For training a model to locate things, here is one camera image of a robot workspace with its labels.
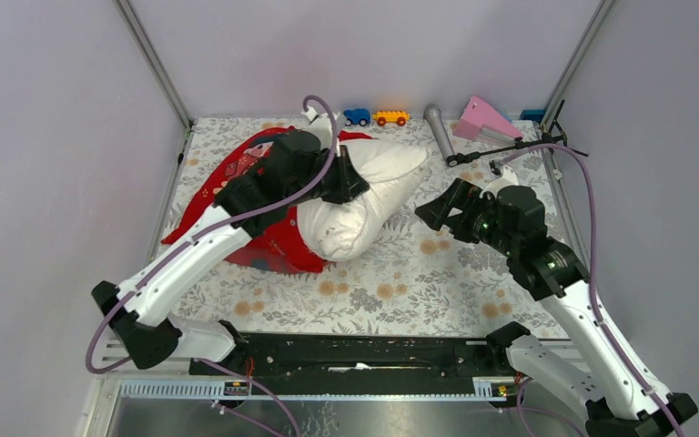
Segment white pillow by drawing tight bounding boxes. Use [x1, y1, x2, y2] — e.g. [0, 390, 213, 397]
[297, 139, 430, 262]

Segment red cartoon print pillowcase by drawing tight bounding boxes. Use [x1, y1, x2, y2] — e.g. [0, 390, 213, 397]
[161, 127, 367, 274]

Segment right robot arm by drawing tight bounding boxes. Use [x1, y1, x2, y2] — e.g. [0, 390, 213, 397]
[415, 178, 698, 436]

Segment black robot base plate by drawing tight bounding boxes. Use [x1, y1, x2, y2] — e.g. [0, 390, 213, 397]
[220, 332, 519, 388]

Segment silver microphone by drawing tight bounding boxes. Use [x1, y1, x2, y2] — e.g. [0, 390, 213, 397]
[423, 104, 455, 167]

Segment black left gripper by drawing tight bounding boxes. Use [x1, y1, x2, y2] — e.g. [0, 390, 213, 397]
[286, 143, 368, 206]

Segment yellow toy car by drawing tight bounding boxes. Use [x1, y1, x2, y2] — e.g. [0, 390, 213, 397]
[371, 110, 410, 127]

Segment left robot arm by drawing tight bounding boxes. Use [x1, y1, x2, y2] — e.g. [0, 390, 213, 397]
[91, 129, 370, 374]

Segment pink wedge block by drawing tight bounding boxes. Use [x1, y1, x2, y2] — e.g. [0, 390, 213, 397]
[452, 96, 523, 143]

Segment black tripod stand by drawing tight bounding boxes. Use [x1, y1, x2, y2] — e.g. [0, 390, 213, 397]
[451, 99, 568, 167]

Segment floral fern print sheet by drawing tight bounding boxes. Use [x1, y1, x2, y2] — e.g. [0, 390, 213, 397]
[173, 119, 565, 340]

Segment slotted aluminium rail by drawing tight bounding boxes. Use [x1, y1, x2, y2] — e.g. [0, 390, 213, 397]
[119, 374, 512, 401]

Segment blue block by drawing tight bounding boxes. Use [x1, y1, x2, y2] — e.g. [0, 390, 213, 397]
[520, 109, 546, 123]

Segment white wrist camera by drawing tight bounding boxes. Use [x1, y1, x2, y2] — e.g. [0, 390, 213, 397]
[484, 160, 519, 197]
[301, 106, 340, 148]

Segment aluminium frame post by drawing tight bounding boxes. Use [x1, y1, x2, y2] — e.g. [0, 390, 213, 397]
[542, 0, 619, 126]
[113, 0, 193, 130]

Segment blue toy car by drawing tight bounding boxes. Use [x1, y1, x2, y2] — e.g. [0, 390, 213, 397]
[342, 108, 371, 127]

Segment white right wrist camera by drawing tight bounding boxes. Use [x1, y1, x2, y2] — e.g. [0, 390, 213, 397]
[484, 160, 519, 197]

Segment right aluminium frame post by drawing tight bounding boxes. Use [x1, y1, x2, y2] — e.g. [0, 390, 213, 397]
[542, 0, 619, 126]

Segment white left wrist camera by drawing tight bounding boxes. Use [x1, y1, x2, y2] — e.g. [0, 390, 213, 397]
[301, 106, 340, 148]

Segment left aluminium frame post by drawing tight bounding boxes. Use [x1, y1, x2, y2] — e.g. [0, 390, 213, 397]
[113, 0, 193, 130]

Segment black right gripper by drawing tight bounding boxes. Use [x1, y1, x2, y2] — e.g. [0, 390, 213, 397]
[413, 177, 517, 256]

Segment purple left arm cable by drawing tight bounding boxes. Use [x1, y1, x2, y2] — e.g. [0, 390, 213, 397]
[85, 94, 339, 375]

